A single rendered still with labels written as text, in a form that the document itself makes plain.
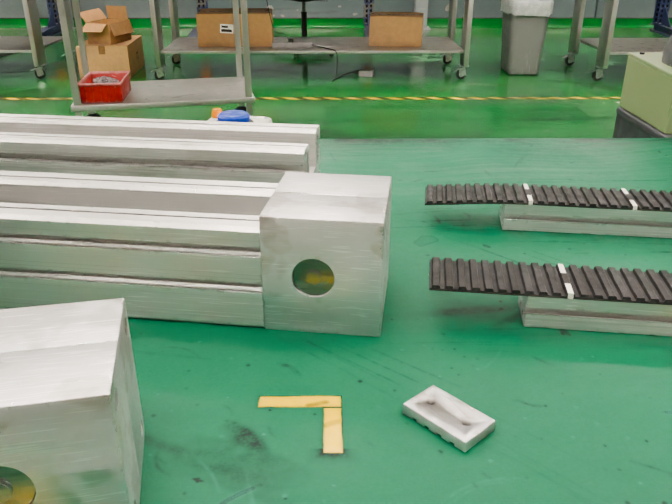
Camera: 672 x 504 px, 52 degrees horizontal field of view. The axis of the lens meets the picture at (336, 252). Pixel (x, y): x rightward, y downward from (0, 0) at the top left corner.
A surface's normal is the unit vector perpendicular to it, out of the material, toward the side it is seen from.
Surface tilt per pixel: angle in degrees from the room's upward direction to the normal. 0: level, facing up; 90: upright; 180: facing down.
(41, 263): 90
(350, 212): 0
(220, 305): 90
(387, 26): 88
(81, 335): 0
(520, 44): 94
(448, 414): 0
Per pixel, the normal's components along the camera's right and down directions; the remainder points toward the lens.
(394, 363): 0.00, -0.90
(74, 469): 0.20, 0.42
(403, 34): -0.12, 0.42
